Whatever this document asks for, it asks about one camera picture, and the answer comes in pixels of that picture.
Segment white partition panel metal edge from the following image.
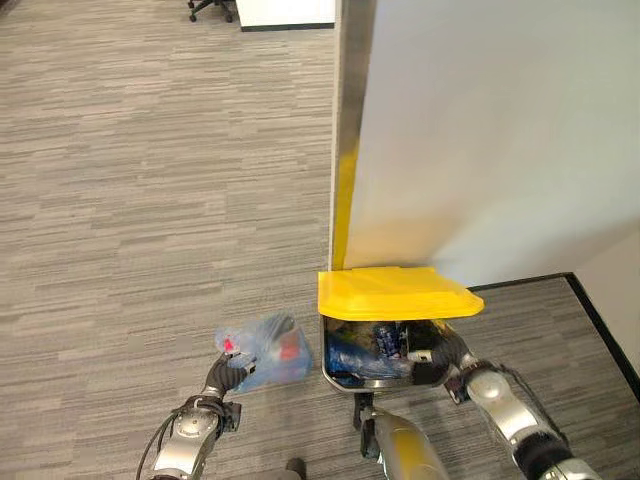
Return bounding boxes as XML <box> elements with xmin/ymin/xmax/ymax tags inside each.
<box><xmin>327</xmin><ymin>0</ymin><xmax>640</xmax><ymax>290</ymax></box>

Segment blue liner with garbage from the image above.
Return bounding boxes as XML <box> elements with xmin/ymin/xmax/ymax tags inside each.
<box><xmin>325</xmin><ymin>318</ymin><xmax>441</xmax><ymax>387</ymax></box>

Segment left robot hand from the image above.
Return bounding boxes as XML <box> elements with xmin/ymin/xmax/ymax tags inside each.
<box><xmin>203</xmin><ymin>351</ymin><xmax>259</xmax><ymax>399</ymax></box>

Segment black office chair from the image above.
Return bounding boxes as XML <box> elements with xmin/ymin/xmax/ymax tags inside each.
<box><xmin>186</xmin><ymin>0</ymin><xmax>235</xmax><ymax>24</ymax></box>

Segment black trash can pedal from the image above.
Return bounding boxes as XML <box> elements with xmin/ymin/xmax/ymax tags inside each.
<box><xmin>352</xmin><ymin>391</ymin><xmax>375</xmax><ymax>432</ymax></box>

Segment blue translucent packed garbage bag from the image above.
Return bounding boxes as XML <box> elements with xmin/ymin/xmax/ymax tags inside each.
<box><xmin>213</xmin><ymin>312</ymin><xmax>314</xmax><ymax>392</ymax></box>

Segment white cabinet with black base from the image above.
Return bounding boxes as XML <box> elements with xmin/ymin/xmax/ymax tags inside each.
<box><xmin>234</xmin><ymin>0</ymin><xmax>336</xmax><ymax>33</ymax></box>

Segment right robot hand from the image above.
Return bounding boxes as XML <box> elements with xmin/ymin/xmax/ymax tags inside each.
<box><xmin>406</xmin><ymin>331</ymin><xmax>466</xmax><ymax>386</ymax></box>

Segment large metal trash can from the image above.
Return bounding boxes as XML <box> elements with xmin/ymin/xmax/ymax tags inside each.
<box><xmin>319</xmin><ymin>314</ymin><xmax>461</xmax><ymax>393</ymax></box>

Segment yellow trash can lid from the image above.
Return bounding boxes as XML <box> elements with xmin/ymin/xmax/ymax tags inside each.
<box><xmin>317</xmin><ymin>266</ymin><xmax>485</xmax><ymax>320</ymax></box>

